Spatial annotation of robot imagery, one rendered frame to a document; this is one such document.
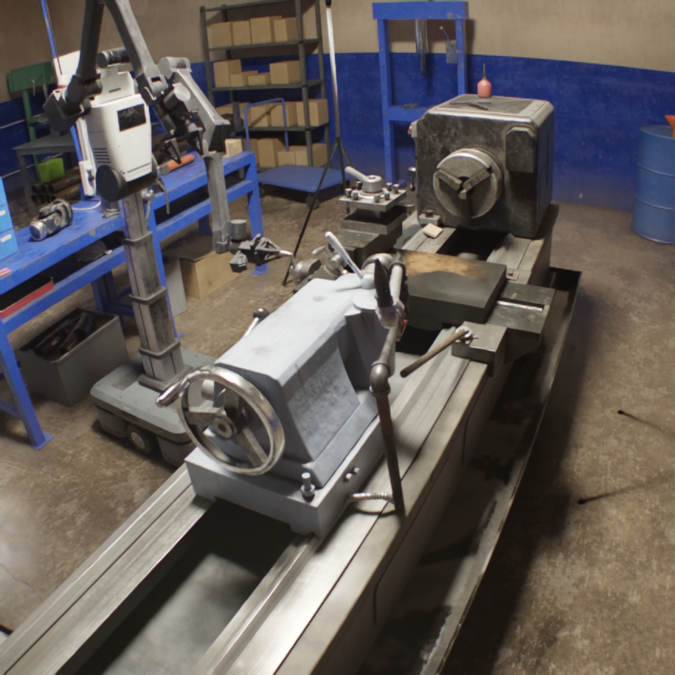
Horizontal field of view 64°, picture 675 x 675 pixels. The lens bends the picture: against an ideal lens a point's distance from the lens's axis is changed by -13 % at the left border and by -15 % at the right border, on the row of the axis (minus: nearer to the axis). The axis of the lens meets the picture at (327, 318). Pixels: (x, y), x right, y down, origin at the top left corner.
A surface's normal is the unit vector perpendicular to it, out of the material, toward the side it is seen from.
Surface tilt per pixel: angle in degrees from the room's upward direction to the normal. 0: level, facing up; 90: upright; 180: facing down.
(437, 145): 90
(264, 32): 90
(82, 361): 90
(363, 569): 0
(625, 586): 0
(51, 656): 0
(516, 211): 90
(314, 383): 76
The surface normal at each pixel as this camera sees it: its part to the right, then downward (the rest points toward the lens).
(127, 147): 0.85, 0.19
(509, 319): -0.07, -0.88
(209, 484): -0.46, 0.45
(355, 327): 0.28, 0.25
